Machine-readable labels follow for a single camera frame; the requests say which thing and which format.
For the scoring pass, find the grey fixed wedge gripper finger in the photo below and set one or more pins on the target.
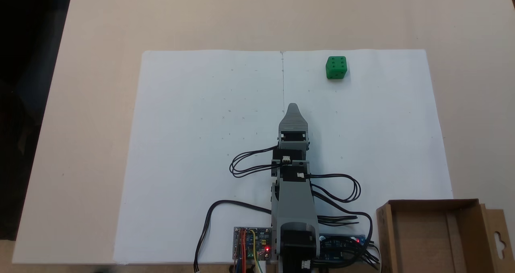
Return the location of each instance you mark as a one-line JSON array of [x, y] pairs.
[[293, 118]]

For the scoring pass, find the green die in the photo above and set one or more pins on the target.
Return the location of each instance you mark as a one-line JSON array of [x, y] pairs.
[[336, 68]]

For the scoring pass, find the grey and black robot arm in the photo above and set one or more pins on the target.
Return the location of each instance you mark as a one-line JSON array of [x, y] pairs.
[[295, 208]]

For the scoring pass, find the white paper sheet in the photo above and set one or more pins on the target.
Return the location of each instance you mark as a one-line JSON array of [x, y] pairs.
[[382, 144], [181, 144]]

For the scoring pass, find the green circuit board, red LED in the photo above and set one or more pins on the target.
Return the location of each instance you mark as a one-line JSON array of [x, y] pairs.
[[261, 241]]

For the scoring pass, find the blue circuit board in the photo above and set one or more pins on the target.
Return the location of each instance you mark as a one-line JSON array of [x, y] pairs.
[[338, 245]]

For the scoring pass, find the brown cardboard box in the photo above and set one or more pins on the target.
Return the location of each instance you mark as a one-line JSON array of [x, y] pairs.
[[426, 241]]

